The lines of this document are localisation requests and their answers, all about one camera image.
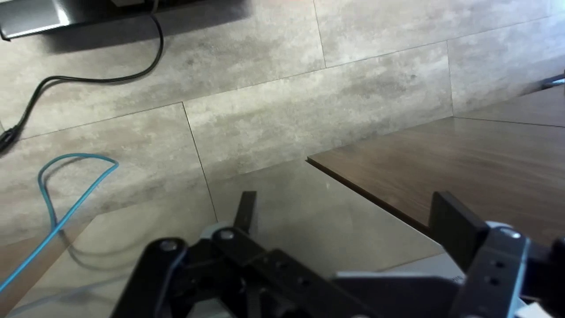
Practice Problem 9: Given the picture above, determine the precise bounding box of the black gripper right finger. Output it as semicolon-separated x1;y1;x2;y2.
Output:
426;191;488;272

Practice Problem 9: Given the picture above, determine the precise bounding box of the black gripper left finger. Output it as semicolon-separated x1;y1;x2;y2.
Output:
232;191;257;233

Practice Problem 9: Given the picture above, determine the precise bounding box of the dark wood cabinet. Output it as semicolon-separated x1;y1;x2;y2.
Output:
308;86;565;244

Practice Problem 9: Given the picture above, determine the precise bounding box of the blue cable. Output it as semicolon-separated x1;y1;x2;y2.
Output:
0;152;119;295

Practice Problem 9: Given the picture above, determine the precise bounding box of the black power cable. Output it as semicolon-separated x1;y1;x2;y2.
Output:
0;10;165;155

